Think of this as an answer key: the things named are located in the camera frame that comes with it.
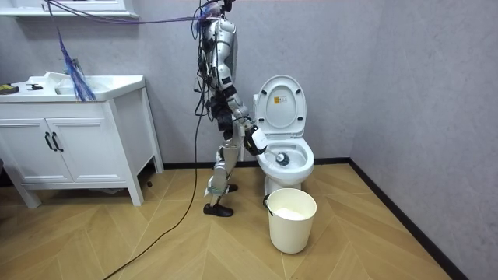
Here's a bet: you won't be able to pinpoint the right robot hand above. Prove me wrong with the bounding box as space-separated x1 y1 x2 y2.
243 124 269 156

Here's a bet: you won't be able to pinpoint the white toilet brush black bristles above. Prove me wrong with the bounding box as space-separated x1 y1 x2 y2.
261 149 291 167

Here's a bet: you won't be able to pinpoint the robot legs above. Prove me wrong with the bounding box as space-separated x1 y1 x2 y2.
202 115 244 218

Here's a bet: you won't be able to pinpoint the white toilet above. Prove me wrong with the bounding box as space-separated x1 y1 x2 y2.
251 74 315 196

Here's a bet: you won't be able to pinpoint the white toilet lid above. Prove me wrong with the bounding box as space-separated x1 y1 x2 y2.
254 74 307 139

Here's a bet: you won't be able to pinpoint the cream plastic bucket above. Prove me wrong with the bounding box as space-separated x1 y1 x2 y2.
262 187 318 255

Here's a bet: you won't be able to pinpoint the robot body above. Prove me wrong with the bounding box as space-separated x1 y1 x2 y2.
192 0 239 122

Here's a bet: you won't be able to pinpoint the white vanity cabinet with sink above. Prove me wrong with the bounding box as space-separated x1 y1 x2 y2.
0 71 165 209

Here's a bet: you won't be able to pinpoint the chrome sink faucet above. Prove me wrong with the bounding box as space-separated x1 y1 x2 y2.
61 58 85 77

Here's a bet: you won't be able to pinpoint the black floor cable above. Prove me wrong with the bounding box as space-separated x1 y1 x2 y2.
102 87 206 280

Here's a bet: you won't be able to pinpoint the cable bundle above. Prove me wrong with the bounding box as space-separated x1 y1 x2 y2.
41 0 221 103

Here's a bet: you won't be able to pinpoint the white wall shelf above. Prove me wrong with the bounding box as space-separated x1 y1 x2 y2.
0 0 140 20

